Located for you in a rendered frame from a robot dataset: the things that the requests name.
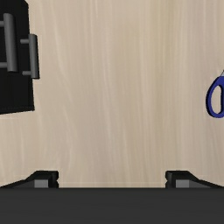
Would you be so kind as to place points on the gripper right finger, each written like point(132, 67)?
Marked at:
point(179, 178)

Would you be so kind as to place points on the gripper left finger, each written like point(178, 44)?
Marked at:
point(43, 178)

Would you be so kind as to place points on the blue scissors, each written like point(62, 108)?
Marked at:
point(210, 100)

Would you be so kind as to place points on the cabinet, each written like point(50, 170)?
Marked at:
point(16, 87)

